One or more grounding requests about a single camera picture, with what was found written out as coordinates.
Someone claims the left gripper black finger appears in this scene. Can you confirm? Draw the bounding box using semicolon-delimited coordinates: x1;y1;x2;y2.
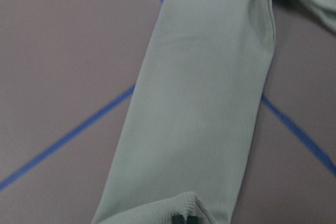
171;215;199;224

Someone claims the olive green long-sleeve shirt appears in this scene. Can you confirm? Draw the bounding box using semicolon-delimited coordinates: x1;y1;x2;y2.
93;0;335;223

